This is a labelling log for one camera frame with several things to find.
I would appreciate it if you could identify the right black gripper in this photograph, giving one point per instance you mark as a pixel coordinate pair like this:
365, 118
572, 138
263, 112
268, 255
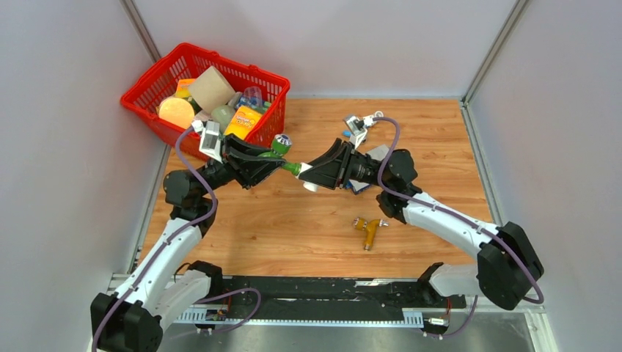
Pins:
330, 174

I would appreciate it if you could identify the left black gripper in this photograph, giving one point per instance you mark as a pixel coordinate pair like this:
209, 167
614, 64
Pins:
255, 171

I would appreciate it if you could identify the green water faucet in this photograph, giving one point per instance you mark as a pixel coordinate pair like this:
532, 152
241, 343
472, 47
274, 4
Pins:
280, 146

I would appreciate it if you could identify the white pipe elbow fitting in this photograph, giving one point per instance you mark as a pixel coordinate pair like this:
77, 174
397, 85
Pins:
307, 185

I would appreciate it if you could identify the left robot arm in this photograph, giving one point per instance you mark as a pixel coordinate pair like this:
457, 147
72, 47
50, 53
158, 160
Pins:
137, 314

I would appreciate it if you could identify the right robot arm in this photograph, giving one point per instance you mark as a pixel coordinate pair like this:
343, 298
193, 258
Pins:
507, 266

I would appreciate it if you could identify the blue faucet with white fitting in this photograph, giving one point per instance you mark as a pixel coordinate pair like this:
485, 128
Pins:
359, 125

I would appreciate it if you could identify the yellow orange snack packet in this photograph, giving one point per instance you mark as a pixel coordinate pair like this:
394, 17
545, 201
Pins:
243, 122

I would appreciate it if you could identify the razor blister pack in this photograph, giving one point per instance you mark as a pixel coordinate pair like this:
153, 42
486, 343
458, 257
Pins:
378, 154

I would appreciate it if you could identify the pale green soap bar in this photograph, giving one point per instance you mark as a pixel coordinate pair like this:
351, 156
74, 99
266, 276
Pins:
223, 115

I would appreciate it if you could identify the yellow brass faucet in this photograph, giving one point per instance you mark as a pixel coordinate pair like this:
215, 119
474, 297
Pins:
369, 228

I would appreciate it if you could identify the pink wrapped soap bar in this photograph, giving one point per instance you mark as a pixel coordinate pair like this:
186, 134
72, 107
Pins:
202, 116

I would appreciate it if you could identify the brown cardboard box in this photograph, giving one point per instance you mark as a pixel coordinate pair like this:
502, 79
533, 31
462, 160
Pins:
211, 90

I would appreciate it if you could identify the red plastic shopping basket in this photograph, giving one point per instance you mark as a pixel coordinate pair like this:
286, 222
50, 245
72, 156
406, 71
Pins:
189, 61

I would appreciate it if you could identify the orange round sponge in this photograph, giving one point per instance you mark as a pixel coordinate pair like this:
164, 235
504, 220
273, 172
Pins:
176, 111

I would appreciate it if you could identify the orange packet in basket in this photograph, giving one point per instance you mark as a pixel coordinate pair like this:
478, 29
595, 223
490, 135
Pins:
182, 89

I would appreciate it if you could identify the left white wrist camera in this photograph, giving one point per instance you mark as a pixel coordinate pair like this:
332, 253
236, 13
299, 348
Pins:
210, 140

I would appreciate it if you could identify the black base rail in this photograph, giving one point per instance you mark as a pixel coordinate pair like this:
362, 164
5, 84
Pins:
325, 298

